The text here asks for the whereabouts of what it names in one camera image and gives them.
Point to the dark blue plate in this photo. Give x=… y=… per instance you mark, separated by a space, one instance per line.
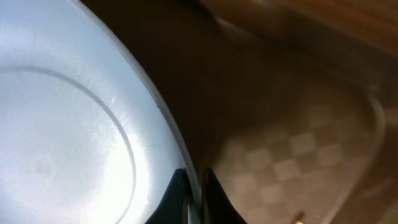
x=85 y=135

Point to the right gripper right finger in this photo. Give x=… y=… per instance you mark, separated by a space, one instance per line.
x=217 y=209

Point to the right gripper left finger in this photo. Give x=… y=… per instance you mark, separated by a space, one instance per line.
x=173 y=208

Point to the wooden chopstick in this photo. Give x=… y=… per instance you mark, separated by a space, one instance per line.
x=299 y=218

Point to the brown serving tray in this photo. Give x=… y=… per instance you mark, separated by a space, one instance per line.
x=292 y=104

